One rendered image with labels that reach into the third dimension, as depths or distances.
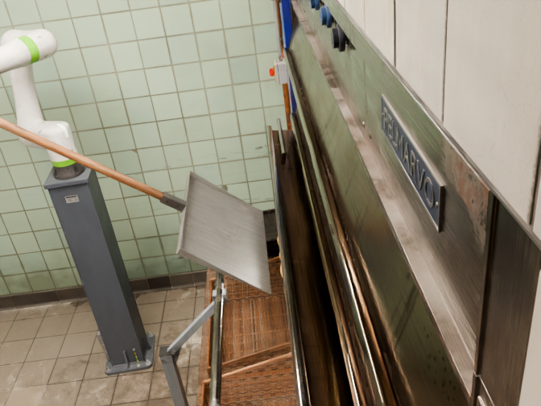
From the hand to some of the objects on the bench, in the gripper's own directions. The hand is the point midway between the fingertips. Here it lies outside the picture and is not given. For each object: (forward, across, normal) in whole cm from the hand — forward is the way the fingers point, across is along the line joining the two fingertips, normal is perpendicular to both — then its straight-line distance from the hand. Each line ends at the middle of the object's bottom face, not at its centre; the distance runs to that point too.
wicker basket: (0, +43, -161) cm, 167 cm away
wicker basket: (+60, +44, -160) cm, 176 cm away
